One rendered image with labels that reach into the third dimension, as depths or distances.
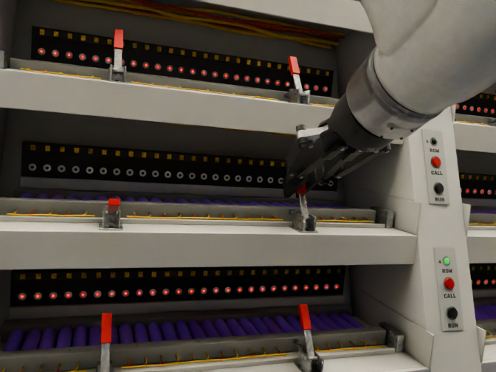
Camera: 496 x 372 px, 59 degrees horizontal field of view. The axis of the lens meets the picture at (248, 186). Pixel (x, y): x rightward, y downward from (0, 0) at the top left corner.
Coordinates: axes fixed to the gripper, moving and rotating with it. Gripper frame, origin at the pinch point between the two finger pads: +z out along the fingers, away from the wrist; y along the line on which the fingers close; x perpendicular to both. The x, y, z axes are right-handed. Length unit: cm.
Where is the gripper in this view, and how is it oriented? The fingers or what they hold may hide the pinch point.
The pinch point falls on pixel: (300, 180)
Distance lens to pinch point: 65.8
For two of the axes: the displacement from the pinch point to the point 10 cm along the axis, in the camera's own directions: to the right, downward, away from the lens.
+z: -3.1, 3.8, 8.7
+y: 9.5, 0.4, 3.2
